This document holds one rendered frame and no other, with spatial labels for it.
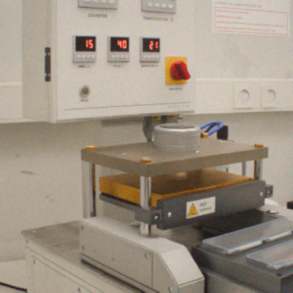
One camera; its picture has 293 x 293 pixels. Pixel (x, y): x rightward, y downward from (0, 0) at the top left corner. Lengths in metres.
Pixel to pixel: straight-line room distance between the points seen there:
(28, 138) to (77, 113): 0.48
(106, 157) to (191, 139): 0.14
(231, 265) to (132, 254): 0.15
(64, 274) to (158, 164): 0.29
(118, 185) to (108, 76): 0.21
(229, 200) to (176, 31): 0.37
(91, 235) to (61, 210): 0.61
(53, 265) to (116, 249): 0.21
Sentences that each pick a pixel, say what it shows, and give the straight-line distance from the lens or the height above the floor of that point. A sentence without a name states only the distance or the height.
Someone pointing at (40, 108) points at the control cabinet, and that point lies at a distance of 1.00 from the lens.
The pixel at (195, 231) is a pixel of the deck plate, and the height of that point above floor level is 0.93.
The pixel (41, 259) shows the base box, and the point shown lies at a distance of 1.06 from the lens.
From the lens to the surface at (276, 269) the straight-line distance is 0.71.
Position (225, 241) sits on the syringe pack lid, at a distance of 0.80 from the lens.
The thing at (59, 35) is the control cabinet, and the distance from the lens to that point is 0.96.
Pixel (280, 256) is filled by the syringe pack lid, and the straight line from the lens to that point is 0.75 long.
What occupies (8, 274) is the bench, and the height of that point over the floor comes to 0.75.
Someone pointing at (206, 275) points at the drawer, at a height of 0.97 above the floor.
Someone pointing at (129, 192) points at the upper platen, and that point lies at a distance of 0.90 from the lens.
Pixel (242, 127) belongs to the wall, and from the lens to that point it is 1.72.
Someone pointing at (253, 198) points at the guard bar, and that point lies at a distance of 0.95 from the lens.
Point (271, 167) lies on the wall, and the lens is 1.82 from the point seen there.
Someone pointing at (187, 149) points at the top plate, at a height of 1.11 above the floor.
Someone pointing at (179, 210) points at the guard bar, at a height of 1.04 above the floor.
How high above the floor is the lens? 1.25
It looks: 8 degrees down
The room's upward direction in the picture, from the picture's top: straight up
